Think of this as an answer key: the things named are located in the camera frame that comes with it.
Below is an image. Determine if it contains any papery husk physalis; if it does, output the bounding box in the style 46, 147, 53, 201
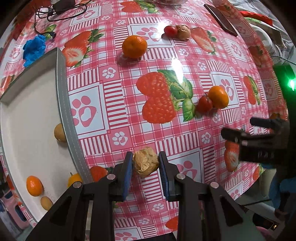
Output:
176, 25, 191, 41
132, 147, 159, 178

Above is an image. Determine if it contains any large orange citrus fruit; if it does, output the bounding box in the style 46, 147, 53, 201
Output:
67, 173, 83, 187

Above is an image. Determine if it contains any red cherry tomato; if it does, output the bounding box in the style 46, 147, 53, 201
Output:
196, 96, 213, 114
164, 26, 178, 38

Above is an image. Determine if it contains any orange citrus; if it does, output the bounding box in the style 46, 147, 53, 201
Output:
207, 86, 229, 109

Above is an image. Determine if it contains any small yellow kumquat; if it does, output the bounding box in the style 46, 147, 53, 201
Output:
40, 196, 53, 211

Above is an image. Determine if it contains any small orange mandarin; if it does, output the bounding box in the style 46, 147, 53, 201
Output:
121, 35, 147, 59
26, 176, 44, 197

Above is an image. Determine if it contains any glass bowl of fruits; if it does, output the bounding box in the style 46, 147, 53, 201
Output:
153, 0, 188, 6

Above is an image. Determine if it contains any pink strawberry checked tablecloth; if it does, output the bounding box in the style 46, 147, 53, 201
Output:
0, 0, 290, 241

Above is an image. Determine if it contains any white tray with grey rim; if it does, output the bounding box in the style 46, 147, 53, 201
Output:
1, 48, 92, 226

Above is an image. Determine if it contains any pink plastic stool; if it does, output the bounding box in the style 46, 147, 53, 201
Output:
1, 190, 30, 230

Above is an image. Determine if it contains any white bag on chair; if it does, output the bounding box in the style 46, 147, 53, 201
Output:
245, 17, 285, 57

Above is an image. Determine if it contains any dark smartphone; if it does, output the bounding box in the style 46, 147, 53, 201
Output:
204, 4, 238, 37

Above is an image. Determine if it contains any crumpled blue glove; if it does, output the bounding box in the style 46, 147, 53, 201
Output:
23, 35, 46, 68

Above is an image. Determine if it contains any black power adapter with cable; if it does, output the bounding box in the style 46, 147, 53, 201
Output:
34, 1, 91, 39

